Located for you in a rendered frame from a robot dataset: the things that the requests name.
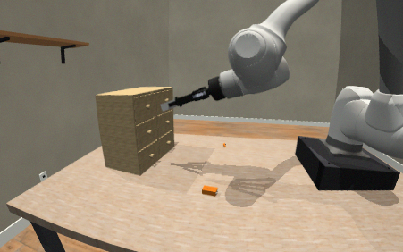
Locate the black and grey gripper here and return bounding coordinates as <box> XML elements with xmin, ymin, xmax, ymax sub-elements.
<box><xmin>161</xmin><ymin>77</ymin><xmax>226</xmax><ymax>111</ymax></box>

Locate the small wooden chest of drawers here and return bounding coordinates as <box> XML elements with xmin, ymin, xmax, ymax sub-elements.
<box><xmin>96</xmin><ymin>87</ymin><xmax>174</xmax><ymax>175</ymax></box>

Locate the orange rectangular block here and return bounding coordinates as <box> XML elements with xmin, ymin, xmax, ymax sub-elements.
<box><xmin>202</xmin><ymin>186</ymin><xmax>218</xmax><ymax>197</ymax></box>

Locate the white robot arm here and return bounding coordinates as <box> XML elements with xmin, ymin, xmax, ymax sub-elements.
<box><xmin>219</xmin><ymin>0</ymin><xmax>403</xmax><ymax>161</ymax></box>

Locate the brown wooden drawer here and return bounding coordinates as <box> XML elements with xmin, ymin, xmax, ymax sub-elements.
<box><xmin>136</xmin><ymin>117</ymin><xmax>157</xmax><ymax>149</ymax></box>
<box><xmin>157</xmin><ymin>110</ymin><xmax>173</xmax><ymax>137</ymax></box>
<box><xmin>159</xmin><ymin>130</ymin><xmax>174</xmax><ymax>157</ymax></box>
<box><xmin>139</xmin><ymin>140</ymin><xmax>159</xmax><ymax>173</ymax></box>
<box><xmin>133</xmin><ymin>93</ymin><xmax>156</xmax><ymax>123</ymax></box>
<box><xmin>156</xmin><ymin>89</ymin><xmax>172</xmax><ymax>113</ymax></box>

